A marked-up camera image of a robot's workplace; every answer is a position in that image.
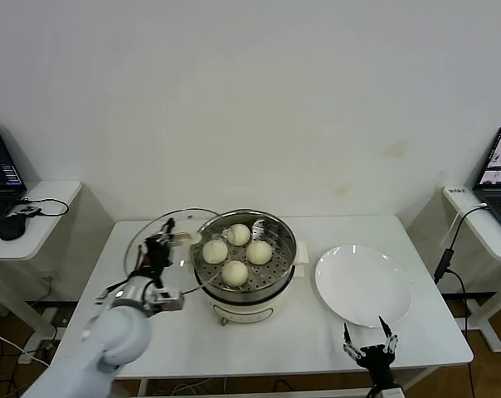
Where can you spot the light blue left robot arm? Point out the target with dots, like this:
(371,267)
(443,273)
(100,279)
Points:
(118,331)

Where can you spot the black computer mouse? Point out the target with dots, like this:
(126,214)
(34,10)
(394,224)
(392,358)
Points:
(12,227)

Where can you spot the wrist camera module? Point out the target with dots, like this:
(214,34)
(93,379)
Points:
(385,392)
(169,300)

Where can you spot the white side table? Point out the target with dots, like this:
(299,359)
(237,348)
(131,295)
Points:
(47,199)
(478,240)

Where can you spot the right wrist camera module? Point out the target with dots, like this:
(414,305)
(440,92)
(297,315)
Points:
(385,392)

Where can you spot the white table frame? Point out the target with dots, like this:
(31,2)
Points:
(144,385)

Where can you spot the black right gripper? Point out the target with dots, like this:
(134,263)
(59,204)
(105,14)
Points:
(375,360)

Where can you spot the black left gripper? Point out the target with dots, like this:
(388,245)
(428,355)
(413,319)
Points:
(155,259)

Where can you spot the white steamed baozi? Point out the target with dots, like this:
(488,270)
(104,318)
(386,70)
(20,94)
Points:
(234,273)
(214,251)
(259,252)
(239,234)

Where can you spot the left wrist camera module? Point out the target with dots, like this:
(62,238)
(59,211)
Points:
(169,300)

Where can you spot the round glass pot lid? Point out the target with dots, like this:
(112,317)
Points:
(180,265)

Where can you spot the white round plate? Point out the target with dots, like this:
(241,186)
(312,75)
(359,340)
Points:
(358,286)

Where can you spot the stainless steel steamer basket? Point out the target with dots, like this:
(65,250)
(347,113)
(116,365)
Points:
(275,269)

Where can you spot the cream electric cooking pot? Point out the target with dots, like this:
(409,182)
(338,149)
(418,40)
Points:
(242,309)

